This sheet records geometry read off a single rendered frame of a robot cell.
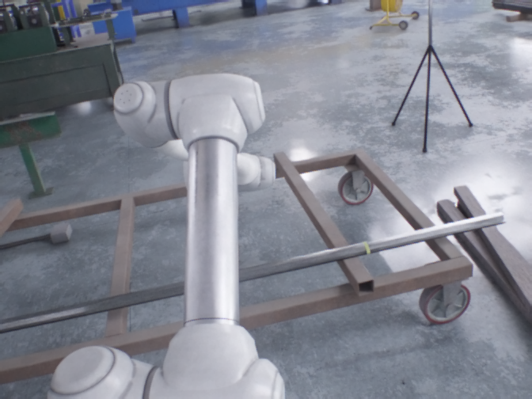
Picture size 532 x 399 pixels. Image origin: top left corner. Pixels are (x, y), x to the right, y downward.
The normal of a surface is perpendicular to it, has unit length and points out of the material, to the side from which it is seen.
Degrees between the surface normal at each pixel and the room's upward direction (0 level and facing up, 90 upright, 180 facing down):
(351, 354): 0
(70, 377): 6
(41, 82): 93
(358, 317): 0
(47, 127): 90
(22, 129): 90
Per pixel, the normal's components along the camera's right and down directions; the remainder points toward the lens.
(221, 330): 0.23, -0.88
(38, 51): 0.26, 0.42
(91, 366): -0.28, -0.86
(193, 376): -0.13, -0.48
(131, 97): -0.26, -0.21
